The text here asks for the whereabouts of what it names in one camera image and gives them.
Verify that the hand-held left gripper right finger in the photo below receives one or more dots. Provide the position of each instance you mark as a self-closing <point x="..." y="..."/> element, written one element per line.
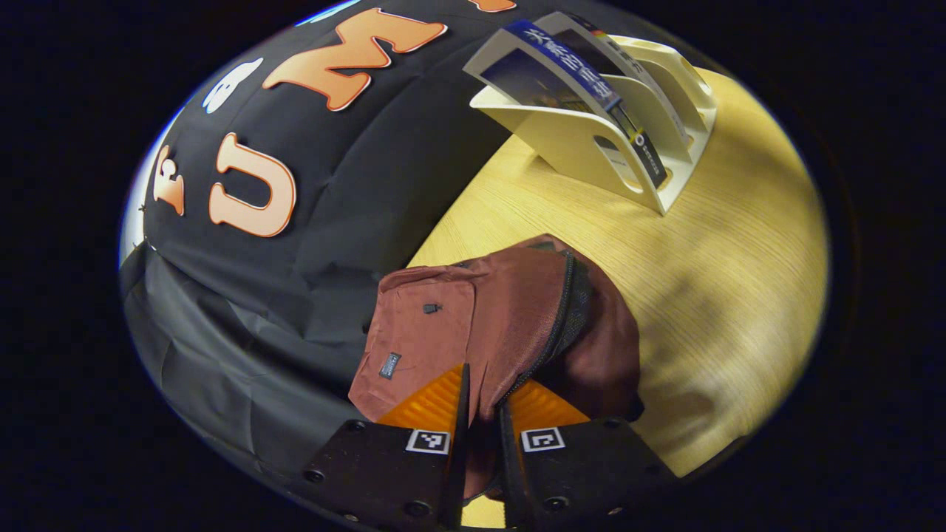
<point x="591" y="473"/>

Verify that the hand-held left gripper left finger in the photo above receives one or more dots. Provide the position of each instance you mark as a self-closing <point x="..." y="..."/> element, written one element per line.
<point x="369" y="473"/>

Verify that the maroon schoolbag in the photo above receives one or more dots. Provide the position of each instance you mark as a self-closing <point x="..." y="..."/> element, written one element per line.
<point x="517" y="310"/>

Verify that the cream plastic bookshelf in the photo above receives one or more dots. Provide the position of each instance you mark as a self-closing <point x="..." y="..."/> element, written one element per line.
<point x="562" y="140"/>

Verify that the blue cover book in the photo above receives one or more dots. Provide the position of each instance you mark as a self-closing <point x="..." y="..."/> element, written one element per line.
<point x="569" y="70"/>

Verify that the grey cover white-spine book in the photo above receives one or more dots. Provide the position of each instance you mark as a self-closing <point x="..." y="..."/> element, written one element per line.
<point x="613" y="55"/>

